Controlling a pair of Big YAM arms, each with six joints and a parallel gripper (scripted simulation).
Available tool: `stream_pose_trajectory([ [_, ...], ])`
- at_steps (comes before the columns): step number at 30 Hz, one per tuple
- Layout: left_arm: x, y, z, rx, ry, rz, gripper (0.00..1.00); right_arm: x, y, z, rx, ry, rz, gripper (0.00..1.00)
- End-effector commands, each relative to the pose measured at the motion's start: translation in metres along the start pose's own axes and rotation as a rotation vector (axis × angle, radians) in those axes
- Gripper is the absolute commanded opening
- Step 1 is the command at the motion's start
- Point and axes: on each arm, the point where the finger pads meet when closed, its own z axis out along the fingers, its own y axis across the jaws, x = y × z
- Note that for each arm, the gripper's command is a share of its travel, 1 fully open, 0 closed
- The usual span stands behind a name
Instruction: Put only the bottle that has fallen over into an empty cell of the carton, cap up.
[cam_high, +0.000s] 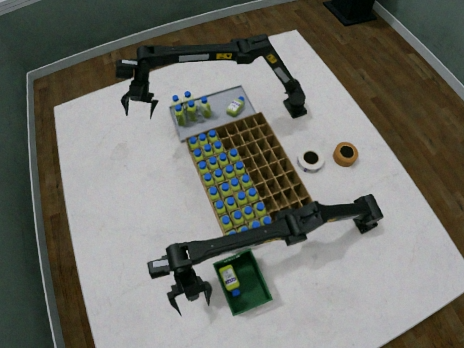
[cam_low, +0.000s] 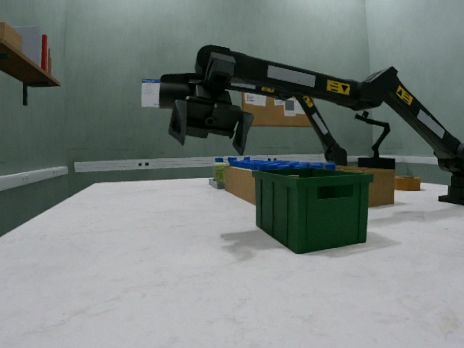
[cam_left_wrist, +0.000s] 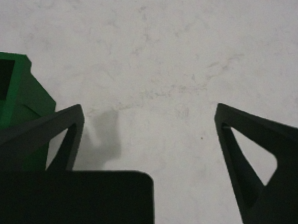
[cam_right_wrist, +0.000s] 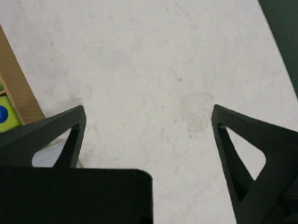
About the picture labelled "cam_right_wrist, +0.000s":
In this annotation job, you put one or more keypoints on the brown cardboard divided carton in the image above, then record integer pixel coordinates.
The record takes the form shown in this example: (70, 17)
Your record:
(16, 85)

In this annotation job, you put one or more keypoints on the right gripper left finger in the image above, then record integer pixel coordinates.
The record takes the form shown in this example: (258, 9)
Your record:
(19, 145)

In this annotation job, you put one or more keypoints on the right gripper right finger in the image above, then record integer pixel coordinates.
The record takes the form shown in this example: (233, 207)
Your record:
(278, 178)

